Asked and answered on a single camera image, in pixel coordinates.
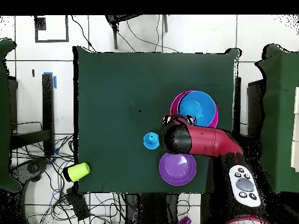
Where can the large light blue bowl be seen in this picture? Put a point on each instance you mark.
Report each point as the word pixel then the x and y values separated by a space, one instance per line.
pixel 198 105

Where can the black rectangular box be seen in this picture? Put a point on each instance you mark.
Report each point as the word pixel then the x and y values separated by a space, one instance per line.
pixel 78 204

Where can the small purple object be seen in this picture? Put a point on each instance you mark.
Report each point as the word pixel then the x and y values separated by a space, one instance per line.
pixel 185 220

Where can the grey chair base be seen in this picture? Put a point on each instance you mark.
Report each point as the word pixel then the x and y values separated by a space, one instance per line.
pixel 32 168

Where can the purple bowl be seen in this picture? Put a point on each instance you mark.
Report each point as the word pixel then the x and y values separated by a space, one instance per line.
pixel 177 169

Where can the large pink bowl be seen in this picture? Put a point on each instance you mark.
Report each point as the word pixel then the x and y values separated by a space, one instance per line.
pixel 174 105

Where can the green cloth side table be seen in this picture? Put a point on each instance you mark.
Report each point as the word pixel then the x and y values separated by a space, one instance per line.
pixel 4 116
pixel 280 105

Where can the light blue cup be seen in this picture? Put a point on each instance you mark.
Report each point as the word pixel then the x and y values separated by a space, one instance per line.
pixel 150 142

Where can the black camera tripod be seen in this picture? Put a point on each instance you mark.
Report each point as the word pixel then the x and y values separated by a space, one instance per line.
pixel 115 37

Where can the black metal frame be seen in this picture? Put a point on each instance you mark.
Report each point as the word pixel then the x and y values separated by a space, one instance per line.
pixel 48 112

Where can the light green cup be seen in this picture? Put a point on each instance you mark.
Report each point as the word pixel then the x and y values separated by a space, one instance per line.
pixel 78 172

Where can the blue tape strip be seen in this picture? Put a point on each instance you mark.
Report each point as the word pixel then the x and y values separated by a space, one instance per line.
pixel 55 82

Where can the dark green table cloth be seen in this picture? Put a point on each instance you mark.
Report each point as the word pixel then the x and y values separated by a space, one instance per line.
pixel 116 81

